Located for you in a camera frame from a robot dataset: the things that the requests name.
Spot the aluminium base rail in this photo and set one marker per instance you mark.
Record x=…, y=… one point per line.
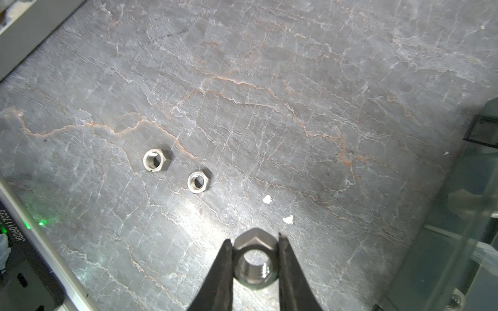
x=34, y=276

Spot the silver hex nut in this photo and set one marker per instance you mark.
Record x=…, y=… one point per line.
x=457, y=301
x=156, y=160
x=198, y=182
x=255, y=259

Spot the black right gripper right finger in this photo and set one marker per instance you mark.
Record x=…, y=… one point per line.
x=294, y=291

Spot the green plastic organizer box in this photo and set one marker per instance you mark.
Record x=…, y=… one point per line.
x=456, y=246

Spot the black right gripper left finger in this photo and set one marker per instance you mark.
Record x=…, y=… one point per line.
x=216, y=292

